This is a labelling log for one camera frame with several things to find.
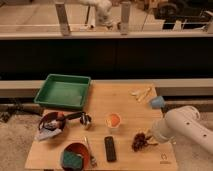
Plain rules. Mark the grey white cloth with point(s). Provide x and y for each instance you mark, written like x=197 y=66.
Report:
x=47 y=130

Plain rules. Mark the dark pan with handle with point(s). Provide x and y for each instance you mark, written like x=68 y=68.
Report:
x=57 y=120

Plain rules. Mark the dark red grape bunch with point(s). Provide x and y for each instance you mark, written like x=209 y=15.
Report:
x=140 y=140

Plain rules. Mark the green sponge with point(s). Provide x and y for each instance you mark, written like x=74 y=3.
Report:
x=72 y=160

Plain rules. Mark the metal spoon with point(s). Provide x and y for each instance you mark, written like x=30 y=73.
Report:
x=93 y=161

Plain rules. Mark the blue cup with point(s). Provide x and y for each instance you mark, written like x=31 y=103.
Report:
x=157 y=103

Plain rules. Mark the red bowl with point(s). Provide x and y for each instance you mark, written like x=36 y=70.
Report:
x=80 y=149

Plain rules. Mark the wooden post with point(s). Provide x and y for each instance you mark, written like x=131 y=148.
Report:
x=125 y=13
x=62 y=18

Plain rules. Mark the right wooden post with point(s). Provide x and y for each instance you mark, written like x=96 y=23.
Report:
x=125 y=13

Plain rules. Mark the orange filled cup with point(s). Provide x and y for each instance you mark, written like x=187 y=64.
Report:
x=113 y=121

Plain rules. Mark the left wooden post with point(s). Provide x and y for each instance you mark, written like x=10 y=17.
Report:
x=62 y=18

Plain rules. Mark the small metal cup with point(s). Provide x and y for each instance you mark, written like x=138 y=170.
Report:
x=85 y=120

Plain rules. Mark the green plastic tray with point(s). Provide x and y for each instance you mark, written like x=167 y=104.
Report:
x=63 y=91

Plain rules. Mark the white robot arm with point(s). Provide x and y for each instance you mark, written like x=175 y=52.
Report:
x=183 y=120

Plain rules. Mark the black remote control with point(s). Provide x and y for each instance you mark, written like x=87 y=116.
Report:
x=110 y=149

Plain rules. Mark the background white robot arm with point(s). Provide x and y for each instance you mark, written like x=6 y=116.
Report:
x=102 y=8

